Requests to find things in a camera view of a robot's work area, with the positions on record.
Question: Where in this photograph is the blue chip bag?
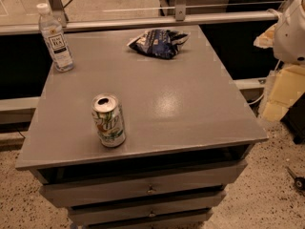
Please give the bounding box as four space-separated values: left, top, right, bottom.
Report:
128 29 190 60

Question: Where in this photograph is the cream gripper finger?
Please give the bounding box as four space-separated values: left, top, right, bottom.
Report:
254 24 276 49

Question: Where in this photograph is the clear water bottle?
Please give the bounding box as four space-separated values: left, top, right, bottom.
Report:
36 3 73 73

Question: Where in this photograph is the metal railing frame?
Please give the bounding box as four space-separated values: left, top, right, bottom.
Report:
0 0 293 35

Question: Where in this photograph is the top grey drawer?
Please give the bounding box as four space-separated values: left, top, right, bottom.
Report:
40 159 247 207

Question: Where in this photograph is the grey drawer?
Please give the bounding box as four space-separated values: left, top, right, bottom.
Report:
40 159 247 207
83 208 214 229
69 189 226 225

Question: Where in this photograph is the black tool on floor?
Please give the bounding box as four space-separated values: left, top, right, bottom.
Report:
286 167 305 191

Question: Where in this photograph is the bottom grey drawer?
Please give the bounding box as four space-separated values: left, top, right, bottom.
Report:
83 208 214 229

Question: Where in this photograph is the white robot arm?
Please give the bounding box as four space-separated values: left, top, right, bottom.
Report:
254 0 305 65

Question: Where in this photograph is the white cable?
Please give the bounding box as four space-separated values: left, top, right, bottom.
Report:
247 59 282 107

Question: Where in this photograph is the green 7up can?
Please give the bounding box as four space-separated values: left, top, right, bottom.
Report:
91 94 126 148

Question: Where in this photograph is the middle grey drawer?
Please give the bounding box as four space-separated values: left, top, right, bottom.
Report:
69 189 226 225

